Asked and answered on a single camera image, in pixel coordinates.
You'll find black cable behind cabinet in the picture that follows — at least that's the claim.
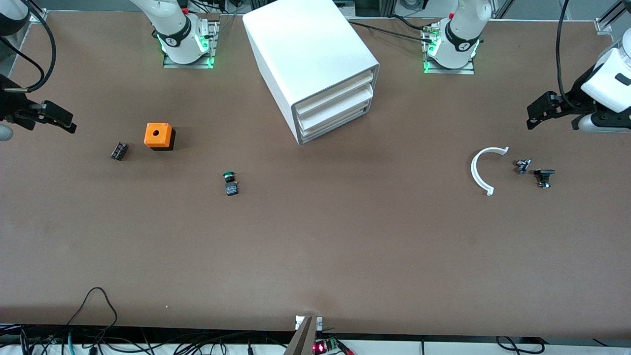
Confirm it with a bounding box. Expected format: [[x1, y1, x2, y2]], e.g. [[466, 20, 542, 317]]
[[348, 20, 435, 43]]

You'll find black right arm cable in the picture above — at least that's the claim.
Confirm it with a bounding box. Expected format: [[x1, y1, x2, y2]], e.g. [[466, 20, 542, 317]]
[[0, 0, 57, 94]]

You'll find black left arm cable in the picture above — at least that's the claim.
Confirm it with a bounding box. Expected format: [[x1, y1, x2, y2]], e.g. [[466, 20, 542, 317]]
[[556, 0, 575, 110]]

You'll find black looped cable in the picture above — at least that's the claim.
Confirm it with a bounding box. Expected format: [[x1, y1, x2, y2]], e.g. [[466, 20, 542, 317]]
[[67, 287, 119, 342]]

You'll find white middle drawer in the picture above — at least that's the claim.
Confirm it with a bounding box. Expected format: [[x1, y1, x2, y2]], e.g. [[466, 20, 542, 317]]
[[297, 85, 372, 130]]

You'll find white plastic bin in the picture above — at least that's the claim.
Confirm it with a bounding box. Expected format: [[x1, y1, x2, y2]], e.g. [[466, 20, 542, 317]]
[[300, 101, 370, 145]]

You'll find white drawer cabinet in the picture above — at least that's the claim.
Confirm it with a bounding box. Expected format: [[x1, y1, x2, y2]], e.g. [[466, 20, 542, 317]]
[[242, 0, 380, 145]]

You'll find circuit board with red light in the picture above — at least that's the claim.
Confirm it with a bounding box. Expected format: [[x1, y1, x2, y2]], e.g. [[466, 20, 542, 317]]
[[313, 337, 355, 355]]

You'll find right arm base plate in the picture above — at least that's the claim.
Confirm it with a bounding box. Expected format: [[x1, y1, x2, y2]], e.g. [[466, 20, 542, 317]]
[[163, 20, 219, 69]]

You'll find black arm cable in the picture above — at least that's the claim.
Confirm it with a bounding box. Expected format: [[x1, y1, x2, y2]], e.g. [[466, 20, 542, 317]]
[[556, 0, 575, 110], [0, 0, 57, 94]]

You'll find white highest drawer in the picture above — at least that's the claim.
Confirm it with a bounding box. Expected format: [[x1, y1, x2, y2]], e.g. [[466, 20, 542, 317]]
[[294, 69, 374, 115]]

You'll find orange button box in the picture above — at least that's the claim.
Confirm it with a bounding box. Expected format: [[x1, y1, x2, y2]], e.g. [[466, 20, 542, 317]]
[[144, 123, 176, 151]]

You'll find metal bracket with beam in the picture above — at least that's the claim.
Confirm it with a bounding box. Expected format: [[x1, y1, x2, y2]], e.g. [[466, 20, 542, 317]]
[[283, 316, 324, 355]]

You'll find green push button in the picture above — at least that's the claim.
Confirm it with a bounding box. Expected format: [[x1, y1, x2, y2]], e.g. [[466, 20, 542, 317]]
[[222, 171, 240, 197]]

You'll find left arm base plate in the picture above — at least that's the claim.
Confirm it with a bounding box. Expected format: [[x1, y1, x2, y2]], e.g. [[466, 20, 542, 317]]
[[423, 22, 475, 75]]

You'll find white curved plastic arc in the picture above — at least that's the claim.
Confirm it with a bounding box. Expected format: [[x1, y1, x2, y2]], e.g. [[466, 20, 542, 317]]
[[471, 146, 509, 197]]

